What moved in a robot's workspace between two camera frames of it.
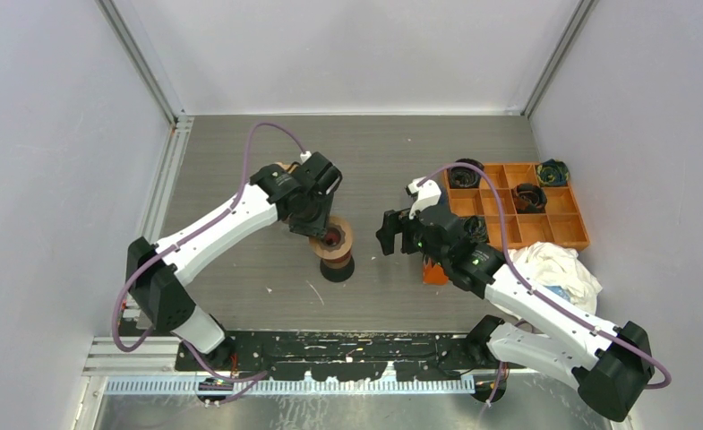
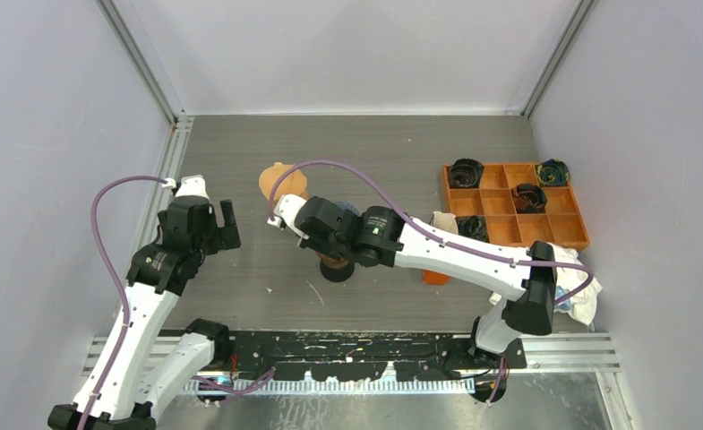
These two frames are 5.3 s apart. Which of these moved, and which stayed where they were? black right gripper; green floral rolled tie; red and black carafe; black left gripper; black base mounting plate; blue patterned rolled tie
Moved: black right gripper; black left gripper
Stayed: red and black carafe; blue patterned rolled tie; green floral rolled tie; black base mounting plate
